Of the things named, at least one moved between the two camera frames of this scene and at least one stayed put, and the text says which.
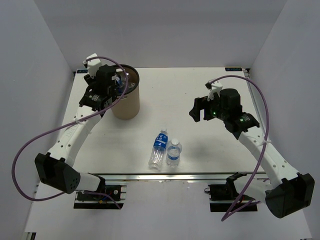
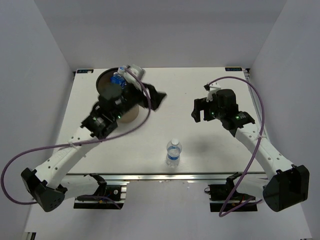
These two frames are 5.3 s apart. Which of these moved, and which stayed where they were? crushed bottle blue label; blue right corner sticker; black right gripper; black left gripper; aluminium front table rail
Moved: black left gripper; crushed bottle blue label
Stayed: blue right corner sticker; aluminium front table rail; black right gripper
